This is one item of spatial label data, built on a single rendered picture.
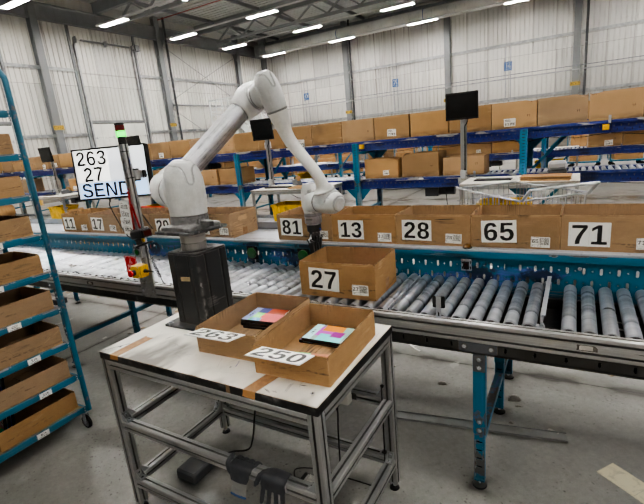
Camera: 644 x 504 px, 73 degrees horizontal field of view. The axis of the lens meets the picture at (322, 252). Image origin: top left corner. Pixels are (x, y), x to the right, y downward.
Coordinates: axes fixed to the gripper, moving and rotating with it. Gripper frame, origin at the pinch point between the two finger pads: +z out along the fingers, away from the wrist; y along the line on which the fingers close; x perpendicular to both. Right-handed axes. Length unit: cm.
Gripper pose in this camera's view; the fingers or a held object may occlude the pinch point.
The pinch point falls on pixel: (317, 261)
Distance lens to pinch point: 232.1
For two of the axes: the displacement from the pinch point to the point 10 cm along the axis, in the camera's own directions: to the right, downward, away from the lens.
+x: 8.7, 0.5, -5.0
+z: 0.9, 9.6, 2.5
